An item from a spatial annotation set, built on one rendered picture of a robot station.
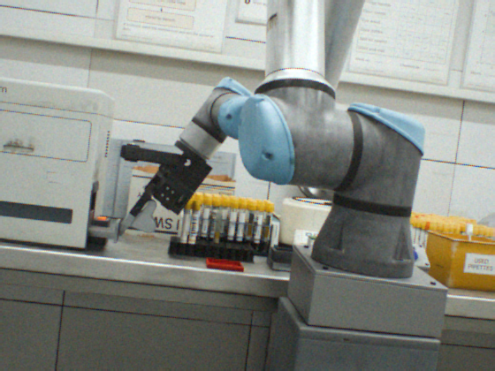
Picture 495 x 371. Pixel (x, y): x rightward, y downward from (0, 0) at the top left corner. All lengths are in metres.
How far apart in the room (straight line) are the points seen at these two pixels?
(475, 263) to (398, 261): 0.52
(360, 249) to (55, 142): 0.62
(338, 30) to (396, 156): 0.32
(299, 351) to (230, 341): 1.09
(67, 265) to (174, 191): 0.24
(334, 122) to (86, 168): 0.54
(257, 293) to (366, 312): 0.38
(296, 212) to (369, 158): 0.70
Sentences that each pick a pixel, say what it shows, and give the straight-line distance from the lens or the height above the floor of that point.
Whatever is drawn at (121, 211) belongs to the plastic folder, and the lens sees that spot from 1.97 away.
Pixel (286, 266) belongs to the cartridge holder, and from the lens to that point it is 1.43.
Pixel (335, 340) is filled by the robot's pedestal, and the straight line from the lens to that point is 1.02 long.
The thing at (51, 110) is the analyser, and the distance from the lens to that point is 1.39.
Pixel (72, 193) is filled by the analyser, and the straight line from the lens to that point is 1.38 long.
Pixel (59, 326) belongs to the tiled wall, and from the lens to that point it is 2.10.
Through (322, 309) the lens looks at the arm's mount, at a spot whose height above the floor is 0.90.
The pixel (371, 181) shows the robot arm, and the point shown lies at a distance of 1.03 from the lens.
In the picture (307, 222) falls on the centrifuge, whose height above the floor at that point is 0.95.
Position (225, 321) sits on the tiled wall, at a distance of 2.08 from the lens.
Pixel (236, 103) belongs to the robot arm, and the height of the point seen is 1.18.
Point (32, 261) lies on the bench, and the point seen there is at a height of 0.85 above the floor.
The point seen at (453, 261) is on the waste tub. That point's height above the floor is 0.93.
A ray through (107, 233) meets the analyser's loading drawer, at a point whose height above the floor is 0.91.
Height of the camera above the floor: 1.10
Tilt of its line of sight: 3 degrees down
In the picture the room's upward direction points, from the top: 7 degrees clockwise
